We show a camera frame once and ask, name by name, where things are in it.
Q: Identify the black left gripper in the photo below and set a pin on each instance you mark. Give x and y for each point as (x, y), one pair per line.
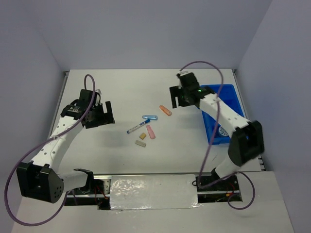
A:
(106, 118)

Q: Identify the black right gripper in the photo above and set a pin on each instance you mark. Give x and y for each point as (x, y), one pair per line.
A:
(175, 91)

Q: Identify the orange eraser stick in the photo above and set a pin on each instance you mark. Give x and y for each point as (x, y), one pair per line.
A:
(165, 110)

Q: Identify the light blue clip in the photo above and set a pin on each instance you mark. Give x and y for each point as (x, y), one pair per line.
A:
(150, 117)

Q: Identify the blue white marker pen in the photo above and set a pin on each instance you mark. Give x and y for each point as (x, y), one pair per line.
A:
(138, 126)

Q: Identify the blue patterned tape roll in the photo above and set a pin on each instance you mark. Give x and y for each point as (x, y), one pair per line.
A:
(221, 132)

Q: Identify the pink eraser stick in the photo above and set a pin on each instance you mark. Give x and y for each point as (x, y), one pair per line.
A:
(150, 132)

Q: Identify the small tan eraser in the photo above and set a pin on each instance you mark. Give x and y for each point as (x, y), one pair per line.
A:
(142, 136)

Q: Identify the grey beige eraser block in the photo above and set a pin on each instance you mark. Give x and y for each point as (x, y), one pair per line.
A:
(140, 143)

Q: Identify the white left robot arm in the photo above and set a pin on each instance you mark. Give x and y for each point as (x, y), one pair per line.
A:
(39, 179)

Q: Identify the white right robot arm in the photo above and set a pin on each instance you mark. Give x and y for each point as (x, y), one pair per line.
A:
(246, 137)

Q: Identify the blue plastic sorting bin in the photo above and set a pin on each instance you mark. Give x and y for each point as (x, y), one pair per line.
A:
(229, 96)

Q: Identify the silver foil tape sheet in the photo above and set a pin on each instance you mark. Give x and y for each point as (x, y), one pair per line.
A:
(153, 192)

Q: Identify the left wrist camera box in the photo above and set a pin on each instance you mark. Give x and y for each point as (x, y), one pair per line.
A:
(97, 98)

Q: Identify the black metal base rail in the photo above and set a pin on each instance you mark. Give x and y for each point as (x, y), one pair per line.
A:
(99, 197)

